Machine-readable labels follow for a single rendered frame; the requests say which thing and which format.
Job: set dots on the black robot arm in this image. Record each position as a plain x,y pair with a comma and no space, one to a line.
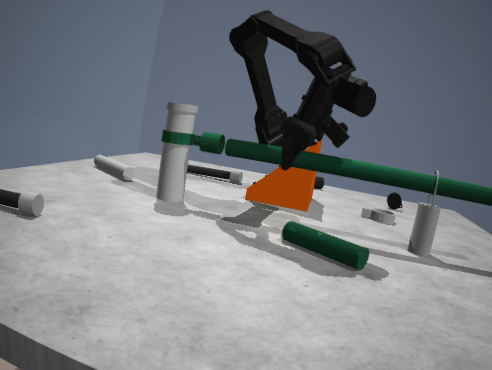
317,51

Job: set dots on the dark green cup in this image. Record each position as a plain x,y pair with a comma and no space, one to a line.
208,142

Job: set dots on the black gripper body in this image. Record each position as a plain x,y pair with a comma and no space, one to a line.
301,125

